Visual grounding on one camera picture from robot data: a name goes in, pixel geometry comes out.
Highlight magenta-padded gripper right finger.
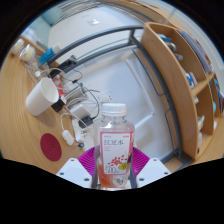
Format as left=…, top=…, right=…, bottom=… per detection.
left=129, top=146, right=172, bottom=190

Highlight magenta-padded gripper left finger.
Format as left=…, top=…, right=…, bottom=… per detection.
left=55, top=146, right=100, bottom=190

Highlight clear bottle with pink drink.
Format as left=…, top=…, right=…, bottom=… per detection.
left=93, top=102, right=136, bottom=190

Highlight flat round red coaster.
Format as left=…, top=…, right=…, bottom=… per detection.
left=39, top=132, right=63, bottom=163

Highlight white oval earbuds case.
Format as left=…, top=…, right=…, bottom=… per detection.
left=61, top=129, right=75, bottom=147

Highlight white power strip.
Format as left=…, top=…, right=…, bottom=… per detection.
left=71, top=119, right=88, bottom=144

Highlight black charger plug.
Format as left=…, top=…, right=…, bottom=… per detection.
left=78, top=114, right=94, bottom=129

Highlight white charger block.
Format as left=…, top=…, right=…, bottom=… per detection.
left=69, top=103, right=88, bottom=121

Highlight small black block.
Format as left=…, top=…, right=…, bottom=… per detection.
left=51, top=96, right=67, bottom=113

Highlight steel tumbler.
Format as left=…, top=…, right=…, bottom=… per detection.
left=61, top=83, right=84, bottom=104

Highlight white paper cup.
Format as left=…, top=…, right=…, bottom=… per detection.
left=25, top=77, right=60, bottom=117

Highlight wooden shelf unit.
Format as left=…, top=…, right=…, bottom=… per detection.
left=139, top=21, right=224, bottom=161

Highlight black electric shaver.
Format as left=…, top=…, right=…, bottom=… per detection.
left=49, top=55, right=78, bottom=78

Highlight blue tube white cap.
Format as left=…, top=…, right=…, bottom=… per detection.
left=38, top=42, right=63, bottom=67

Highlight white round pouch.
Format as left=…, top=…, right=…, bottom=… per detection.
left=18, top=44, right=37, bottom=63
left=9, top=38, right=25, bottom=56

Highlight grey metal desk frame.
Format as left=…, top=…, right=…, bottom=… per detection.
left=46, top=24, right=198, bottom=164

